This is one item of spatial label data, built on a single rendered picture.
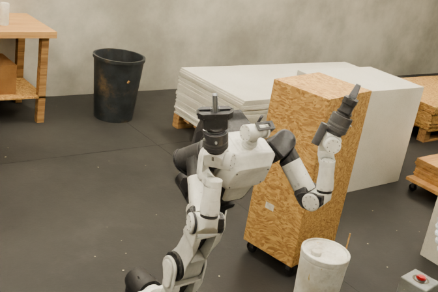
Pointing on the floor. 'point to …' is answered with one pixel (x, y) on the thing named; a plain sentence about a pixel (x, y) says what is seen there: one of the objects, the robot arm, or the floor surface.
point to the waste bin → (116, 83)
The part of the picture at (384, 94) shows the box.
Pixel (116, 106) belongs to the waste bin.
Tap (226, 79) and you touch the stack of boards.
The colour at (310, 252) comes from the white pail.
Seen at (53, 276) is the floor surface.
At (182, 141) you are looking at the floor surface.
